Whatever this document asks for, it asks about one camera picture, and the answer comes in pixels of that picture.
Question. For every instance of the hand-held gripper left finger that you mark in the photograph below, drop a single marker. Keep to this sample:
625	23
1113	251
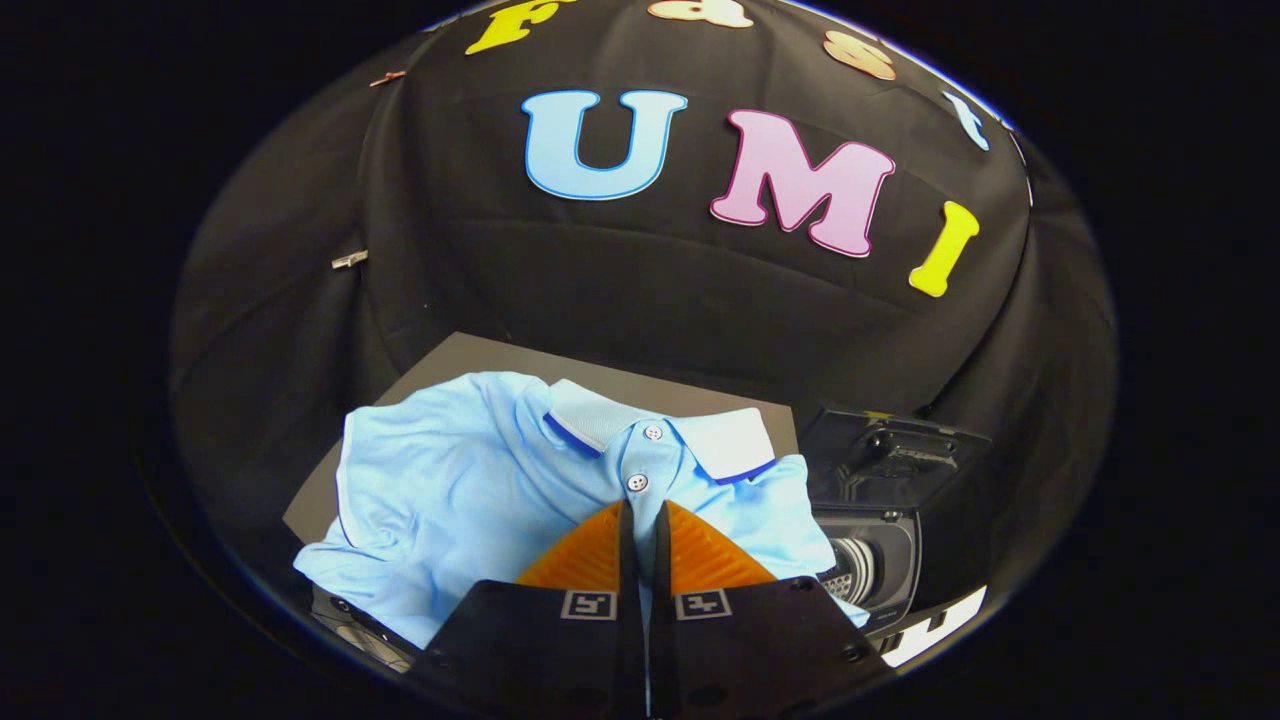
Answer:
540	650

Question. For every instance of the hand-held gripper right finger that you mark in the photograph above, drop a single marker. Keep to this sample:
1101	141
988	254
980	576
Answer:
750	650

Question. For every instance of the black washing machine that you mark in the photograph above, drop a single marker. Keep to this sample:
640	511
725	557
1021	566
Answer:
890	550

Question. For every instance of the light blue polo shirt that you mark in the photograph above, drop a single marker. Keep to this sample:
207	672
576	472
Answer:
460	480

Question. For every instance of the dark grey board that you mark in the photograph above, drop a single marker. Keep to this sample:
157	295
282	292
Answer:
470	355

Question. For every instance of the black backdrop cloth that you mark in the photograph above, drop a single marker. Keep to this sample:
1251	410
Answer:
650	280

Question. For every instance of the silver clip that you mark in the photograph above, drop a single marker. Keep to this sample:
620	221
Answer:
349	259

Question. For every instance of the copper clip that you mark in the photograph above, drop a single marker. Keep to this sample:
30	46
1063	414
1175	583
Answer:
387	77

